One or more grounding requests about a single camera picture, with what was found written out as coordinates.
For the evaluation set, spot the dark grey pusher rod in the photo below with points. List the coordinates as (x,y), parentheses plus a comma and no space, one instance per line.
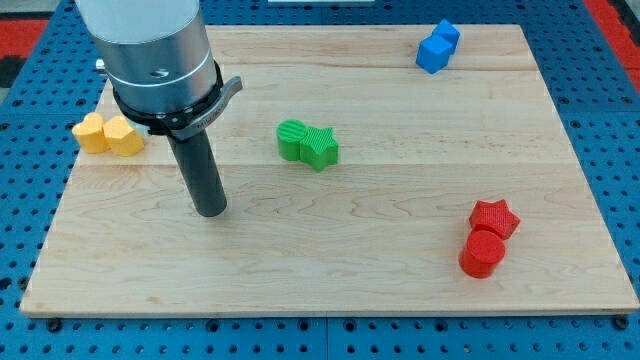
(197,164)

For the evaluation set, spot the black clamp ring mount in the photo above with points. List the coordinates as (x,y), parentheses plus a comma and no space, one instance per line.
(172,97)

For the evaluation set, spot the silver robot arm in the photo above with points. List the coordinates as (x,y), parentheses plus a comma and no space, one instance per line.
(146,28)

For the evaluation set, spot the green circle block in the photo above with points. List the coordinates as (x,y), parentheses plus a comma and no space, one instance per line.
(289,134)

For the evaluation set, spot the green star block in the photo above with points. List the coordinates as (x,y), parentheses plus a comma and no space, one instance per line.
(319,148)

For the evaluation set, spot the red star block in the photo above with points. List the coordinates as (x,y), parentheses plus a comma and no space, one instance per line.
(495,217)

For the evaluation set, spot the yellow pentagon block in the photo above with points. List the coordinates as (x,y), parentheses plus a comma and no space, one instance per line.
(122,138)

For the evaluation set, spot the yellow heart block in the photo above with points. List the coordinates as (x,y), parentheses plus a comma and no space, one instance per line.
(89,134)

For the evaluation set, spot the wooden board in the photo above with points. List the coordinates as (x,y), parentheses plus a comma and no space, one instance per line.
(377,234)

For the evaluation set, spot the blue cube block front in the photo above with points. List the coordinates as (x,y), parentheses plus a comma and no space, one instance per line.
(433,53)

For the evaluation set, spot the blue cube block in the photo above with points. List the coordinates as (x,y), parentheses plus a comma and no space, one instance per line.
(447,31)
(433,53)

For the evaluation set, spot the blue cube block rear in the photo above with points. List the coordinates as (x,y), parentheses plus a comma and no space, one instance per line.
(447,31)

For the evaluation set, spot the red cylinder block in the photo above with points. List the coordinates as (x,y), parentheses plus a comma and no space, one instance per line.
(483,251)

